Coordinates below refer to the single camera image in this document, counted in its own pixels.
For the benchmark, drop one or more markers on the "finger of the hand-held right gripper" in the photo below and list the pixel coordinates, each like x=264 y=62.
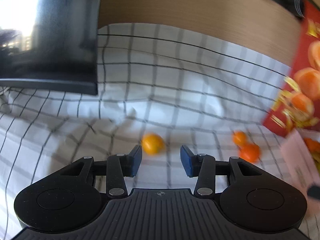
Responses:
x=313 y=192

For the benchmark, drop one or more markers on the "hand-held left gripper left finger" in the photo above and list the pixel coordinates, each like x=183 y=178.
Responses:
x=136 y=160

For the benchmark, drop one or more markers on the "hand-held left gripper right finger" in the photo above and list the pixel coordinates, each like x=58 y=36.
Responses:
x=186 y=161

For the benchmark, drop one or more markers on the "small yellowish tangerine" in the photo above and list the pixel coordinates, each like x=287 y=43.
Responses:
x=153 y=143

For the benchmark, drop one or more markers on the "pink cardboard box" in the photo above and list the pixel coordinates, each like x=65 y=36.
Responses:
x=298 y=155

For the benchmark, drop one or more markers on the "tangerine with leafy stem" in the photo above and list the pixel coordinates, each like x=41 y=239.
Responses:
x=313 y=144

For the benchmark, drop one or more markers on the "small orange tangerine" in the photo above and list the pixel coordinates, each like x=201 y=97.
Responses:
x=239 y=137

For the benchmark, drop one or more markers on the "white checkered cloth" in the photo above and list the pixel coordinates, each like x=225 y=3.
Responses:
x=175 y=80

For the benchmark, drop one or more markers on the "red printed gift box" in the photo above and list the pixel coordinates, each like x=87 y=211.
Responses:
x=300 y=85

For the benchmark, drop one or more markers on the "black monitor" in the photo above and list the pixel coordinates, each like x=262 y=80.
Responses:
x=50 y=35

